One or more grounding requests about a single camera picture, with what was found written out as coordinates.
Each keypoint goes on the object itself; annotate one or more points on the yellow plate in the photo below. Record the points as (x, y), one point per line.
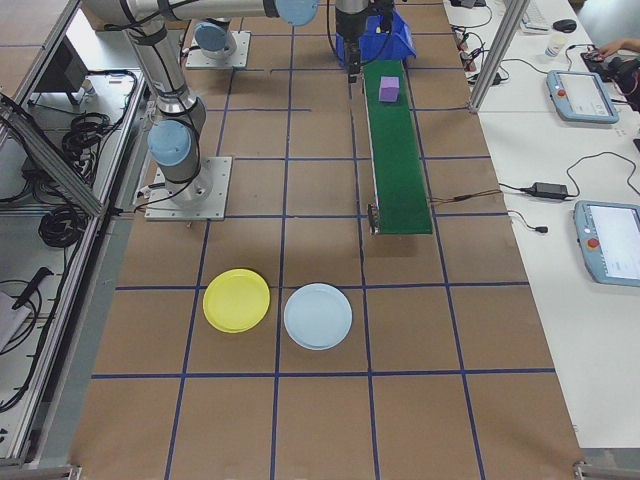
(235, 300)

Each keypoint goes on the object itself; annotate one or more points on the aluminium profile post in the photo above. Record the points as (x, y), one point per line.
(496, 55)

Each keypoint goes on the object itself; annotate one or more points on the black computer mouse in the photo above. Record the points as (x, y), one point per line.
(565, 25)

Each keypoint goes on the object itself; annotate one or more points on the black box in frame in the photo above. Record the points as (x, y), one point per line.
(57, 70)

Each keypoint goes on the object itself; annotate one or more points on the black power adapter brick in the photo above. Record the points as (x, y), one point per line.
(492, 79)
(550, 190)

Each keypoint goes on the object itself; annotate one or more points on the red black electronics board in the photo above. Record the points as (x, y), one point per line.
(594, 56)

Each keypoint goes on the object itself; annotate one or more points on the purple block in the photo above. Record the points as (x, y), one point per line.
(389, 92)

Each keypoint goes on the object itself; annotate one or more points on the light blue teach pendant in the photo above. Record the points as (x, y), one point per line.
(615, 245)
(582, 97)

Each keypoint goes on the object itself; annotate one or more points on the metal bar frame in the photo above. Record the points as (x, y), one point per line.
(50, 160)

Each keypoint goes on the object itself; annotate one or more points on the background person hand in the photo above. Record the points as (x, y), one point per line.
(611, 49)

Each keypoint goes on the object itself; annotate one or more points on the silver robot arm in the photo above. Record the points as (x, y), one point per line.
(170, 150)
(215, 37)

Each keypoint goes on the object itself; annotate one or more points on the white desk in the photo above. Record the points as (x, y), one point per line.
(550, 325)

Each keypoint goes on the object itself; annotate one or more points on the green conveyor belt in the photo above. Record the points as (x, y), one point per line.
(397, 165)

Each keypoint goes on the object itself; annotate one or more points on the white paper cup blue print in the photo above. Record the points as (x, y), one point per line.
(555, 46)

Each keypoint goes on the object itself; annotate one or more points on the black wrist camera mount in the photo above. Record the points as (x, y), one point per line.
(384, 15)

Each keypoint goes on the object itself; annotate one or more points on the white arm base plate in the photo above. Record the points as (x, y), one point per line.
(240, 55)
(215, 200)

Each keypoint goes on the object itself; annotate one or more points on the blue plastic bin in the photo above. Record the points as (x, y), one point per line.
(395, 45)

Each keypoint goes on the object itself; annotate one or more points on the background person forearm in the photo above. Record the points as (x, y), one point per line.
(631, 45)

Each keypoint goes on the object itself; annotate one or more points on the white keyboard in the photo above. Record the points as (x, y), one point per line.
(535, 15)

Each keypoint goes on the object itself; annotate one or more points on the aluminium corner bracket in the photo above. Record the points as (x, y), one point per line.
(600, 467)
(50, 472)

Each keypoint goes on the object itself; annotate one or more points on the light blue plate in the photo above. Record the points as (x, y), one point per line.
(317, 317)

